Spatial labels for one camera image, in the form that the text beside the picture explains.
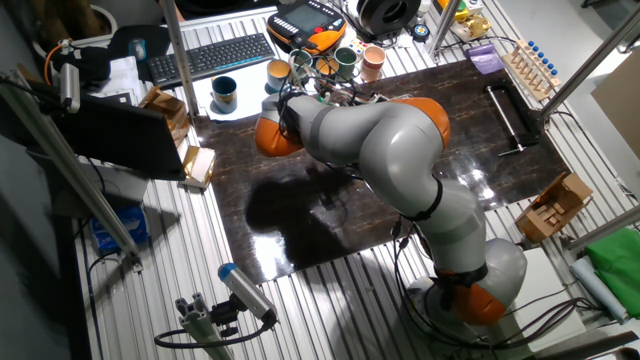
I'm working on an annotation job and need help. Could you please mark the blue cup yellow inside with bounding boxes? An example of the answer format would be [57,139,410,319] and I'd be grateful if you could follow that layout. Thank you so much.
[266,59,292,94]

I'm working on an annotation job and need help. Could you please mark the pink ceramic cup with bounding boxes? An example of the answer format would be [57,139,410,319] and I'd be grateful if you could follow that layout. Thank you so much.
[360,44,387,84]

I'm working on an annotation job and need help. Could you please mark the teal cup tan band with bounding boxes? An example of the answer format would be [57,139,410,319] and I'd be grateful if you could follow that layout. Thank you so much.
[210,75,239,115]

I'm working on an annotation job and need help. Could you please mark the dark marble pattern mat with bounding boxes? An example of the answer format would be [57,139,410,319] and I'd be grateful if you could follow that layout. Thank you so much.
[192,58,572,285]

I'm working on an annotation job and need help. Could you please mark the white paper sheet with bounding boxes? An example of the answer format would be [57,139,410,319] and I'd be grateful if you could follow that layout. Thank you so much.
[192,59,299,123]

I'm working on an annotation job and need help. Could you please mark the dark blue mug yellow inside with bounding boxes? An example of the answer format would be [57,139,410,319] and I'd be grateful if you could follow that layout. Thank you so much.
[315,55,341,85]

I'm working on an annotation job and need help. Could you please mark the grey-green ceramic mug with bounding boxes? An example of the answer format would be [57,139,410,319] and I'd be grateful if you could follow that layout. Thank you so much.
[333,46,359,82]

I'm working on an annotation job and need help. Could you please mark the black orange teach pendant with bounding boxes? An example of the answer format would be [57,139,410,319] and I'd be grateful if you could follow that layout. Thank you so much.
[266,0,348,55]

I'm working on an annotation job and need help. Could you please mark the black computer keyboard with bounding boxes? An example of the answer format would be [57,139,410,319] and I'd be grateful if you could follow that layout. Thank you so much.
[146,32,277,89]

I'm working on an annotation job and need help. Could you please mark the black filament spool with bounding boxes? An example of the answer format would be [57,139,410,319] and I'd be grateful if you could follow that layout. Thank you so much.
[356,0,423,36]

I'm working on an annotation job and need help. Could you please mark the black laptop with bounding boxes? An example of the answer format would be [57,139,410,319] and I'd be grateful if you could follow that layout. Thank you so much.
[27,92,187,217]

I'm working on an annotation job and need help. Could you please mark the blue tissue pack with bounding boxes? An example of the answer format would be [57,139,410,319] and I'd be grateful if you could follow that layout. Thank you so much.
[90,204,150,254]

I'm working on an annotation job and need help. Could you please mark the black bar clamp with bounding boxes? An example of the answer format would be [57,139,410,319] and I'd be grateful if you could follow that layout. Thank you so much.
[483,82,545,158]

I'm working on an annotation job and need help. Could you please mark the black mouse pad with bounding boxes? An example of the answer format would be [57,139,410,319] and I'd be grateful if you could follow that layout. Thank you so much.
[107,24,172,66]

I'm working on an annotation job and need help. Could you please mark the gold foil object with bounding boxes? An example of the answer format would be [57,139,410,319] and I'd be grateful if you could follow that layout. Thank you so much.
[449,13,492,44]

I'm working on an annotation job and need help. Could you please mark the yellow green button box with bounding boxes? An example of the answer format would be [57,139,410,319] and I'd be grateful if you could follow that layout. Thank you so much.
[437,0,484,21]

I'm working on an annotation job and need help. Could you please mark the dark computer mouse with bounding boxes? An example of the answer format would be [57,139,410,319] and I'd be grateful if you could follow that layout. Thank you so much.
[128,38,148,62]

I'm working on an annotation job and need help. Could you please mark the white paper stack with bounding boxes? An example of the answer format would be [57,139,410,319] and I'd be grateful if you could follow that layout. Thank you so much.
[92,55,146,106]

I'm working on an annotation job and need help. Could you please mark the wooden test tube rack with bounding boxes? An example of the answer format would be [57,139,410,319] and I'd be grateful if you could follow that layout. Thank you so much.
[501,38,563,102]

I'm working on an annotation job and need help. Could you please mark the aluminium diagonal beam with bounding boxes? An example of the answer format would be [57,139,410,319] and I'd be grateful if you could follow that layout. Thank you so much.
[0,69,145,274]

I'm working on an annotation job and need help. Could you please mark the white flat board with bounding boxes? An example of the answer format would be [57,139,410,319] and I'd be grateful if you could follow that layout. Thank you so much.
[514,247,586,351]

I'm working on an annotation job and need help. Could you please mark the white round plant pot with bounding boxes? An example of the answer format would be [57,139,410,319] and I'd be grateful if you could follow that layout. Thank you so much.
[30,0,120,60]

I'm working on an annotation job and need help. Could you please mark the pale paper roll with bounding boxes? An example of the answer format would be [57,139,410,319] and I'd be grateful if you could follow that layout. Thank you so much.
[569,255,629,325]

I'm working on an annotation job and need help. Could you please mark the green cloth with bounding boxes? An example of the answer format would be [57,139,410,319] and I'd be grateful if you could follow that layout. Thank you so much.
[584,227,640,320]

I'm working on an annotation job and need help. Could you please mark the brown cardboard sheet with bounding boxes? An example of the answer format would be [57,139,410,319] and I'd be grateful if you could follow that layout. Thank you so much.
[590,62,640,161]

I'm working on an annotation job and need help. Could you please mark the silver camera blue tip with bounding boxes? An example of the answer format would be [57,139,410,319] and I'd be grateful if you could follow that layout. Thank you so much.
[217,262,279,326]

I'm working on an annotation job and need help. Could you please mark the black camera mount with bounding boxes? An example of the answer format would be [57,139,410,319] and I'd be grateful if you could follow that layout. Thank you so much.
[209,294,241,339]

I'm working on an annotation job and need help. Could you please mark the aluminium frame post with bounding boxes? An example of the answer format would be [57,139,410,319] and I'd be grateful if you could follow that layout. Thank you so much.
[537,7,640,121]
[159,0,200,119]
[428,0,462,56]
[567,204,640,254]

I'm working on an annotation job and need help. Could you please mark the aluminium camera stand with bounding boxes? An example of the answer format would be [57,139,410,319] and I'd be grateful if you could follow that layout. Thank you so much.
[174,292,236,360]

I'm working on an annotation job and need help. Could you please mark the black camera cable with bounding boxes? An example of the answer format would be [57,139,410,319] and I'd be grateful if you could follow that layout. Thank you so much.
[153,319,274,350]

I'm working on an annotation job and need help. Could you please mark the grey depth camera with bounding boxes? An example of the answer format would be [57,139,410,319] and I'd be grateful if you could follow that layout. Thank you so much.
[58,62,82,114]

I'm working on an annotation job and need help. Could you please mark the orange cable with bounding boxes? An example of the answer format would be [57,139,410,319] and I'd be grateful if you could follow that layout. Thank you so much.
[43,38,74,86]

